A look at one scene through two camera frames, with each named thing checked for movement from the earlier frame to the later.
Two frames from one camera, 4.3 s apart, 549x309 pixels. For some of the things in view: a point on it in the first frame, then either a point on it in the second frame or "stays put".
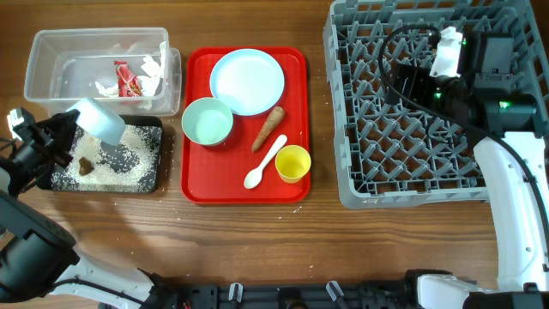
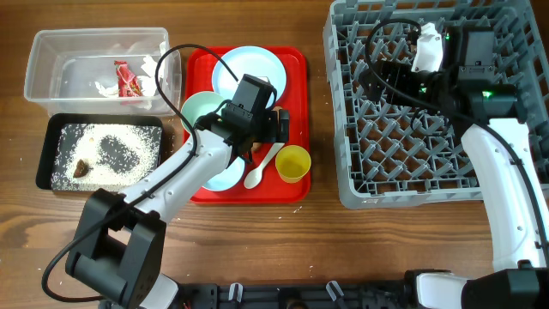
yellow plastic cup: [292, 162] stays put
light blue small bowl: [97, 121] -> [229, 178]
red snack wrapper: [129, 84] stays put
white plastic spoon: [254, 177] stays put
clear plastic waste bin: [132, 71] stays put
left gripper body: [36, 152] -> [264, 127]
